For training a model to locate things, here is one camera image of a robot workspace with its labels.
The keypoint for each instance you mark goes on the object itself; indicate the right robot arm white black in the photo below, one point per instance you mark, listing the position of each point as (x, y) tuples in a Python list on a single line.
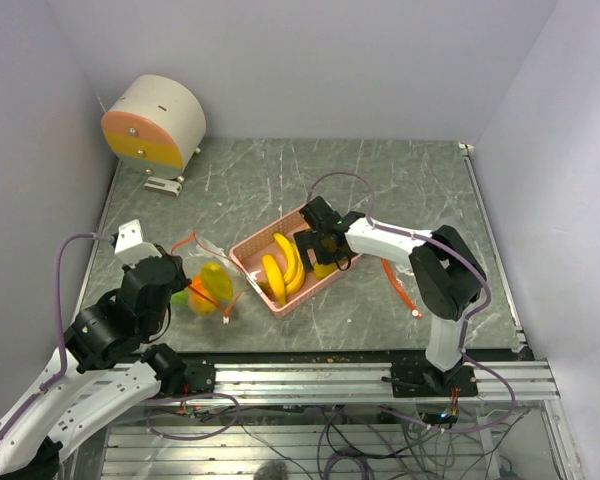
[(444, 352)]

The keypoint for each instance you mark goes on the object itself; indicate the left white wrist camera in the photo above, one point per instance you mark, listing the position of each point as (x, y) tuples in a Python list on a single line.
[(131, 247)]

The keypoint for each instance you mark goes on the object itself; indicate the round cream drawer box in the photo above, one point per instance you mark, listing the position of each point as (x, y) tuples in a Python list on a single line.
[(155, 127)]

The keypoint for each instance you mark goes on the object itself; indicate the pink plastic basket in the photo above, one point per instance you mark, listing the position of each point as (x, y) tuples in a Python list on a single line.
[(248, 253)]

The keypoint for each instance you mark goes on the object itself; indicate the clear zip bag red zipper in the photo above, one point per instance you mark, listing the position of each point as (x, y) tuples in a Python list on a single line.
[(195, 252)]

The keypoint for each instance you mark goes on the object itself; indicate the yellow toy mango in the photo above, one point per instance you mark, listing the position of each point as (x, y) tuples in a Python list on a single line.
[(200, 305)]

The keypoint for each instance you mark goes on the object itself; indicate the yellow starfruit slice toy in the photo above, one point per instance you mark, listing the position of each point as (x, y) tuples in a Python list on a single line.
[(217, 281)]

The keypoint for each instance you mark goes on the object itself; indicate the white metal latch piece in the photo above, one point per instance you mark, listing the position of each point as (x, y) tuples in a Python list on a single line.
[(163, 186)]

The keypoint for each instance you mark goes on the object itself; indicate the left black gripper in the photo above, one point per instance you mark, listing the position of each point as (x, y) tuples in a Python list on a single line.
[(180, 277)]

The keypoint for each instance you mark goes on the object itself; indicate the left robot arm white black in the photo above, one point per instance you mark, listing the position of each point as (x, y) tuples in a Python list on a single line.
[(105, 365)]

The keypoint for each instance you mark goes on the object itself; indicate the aluminium mounting rail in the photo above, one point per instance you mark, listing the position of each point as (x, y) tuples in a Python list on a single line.
[(368, 382)]

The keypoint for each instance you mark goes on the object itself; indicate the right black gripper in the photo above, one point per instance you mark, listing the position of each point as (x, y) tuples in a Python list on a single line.
[(306, 239)]

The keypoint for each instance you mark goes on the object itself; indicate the green round toy fruit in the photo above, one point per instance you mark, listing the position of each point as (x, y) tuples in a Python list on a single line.
[(180, 299)]

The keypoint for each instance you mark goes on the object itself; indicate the orange toy fruit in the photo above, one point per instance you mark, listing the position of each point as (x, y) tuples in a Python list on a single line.
[(198, 290)]

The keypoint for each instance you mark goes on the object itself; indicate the yellow toy banana bunch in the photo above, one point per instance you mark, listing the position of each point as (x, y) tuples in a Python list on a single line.
[(282, 281)]

